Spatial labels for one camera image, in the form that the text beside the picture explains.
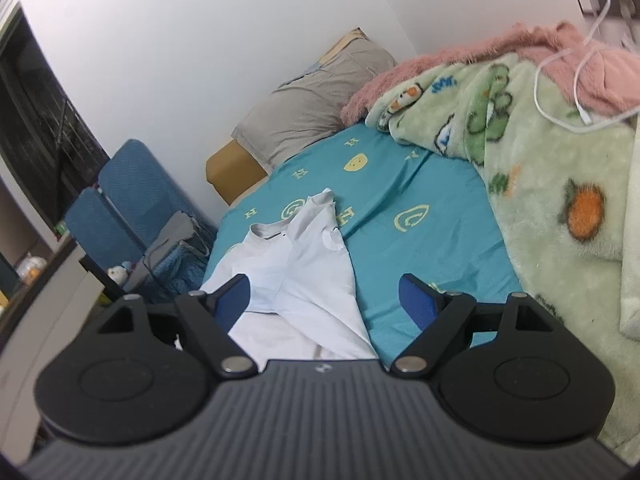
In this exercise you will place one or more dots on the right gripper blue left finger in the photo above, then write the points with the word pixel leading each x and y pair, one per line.
pixel 206 319

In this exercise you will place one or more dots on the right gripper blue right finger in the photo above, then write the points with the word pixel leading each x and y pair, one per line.
pixel 442 319

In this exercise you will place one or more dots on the white t-shirt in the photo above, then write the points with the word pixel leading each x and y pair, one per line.
pixel 302 289

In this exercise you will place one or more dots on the grey cloth on chair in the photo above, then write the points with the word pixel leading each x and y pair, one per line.
pixel 181 230

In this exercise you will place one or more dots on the teal patterned bed sheet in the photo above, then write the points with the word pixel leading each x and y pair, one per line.
pixel 400 209

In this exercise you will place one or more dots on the blue covered chair far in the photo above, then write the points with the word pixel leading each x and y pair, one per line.
pixel 100 232

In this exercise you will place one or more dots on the blue covered chair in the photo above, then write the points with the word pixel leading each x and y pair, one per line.
pixel 144 196
pixel 100 232

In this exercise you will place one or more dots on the white desk with dark top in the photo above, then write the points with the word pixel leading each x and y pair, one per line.
pixel 39 323

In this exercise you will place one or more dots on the yellow bed headboard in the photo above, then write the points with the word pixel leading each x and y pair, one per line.
pixel 232 171

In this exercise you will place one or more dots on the blue covered chair near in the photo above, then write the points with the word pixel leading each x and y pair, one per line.
pixel 144 196

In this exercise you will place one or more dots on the green cartoon fleece blanket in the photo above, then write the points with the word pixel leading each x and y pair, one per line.
pixel 566 200

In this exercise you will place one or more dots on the dark barred window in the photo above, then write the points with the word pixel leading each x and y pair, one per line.
pixel 48 147

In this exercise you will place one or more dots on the grey pillow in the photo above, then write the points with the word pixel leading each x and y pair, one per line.
pixel 307 108

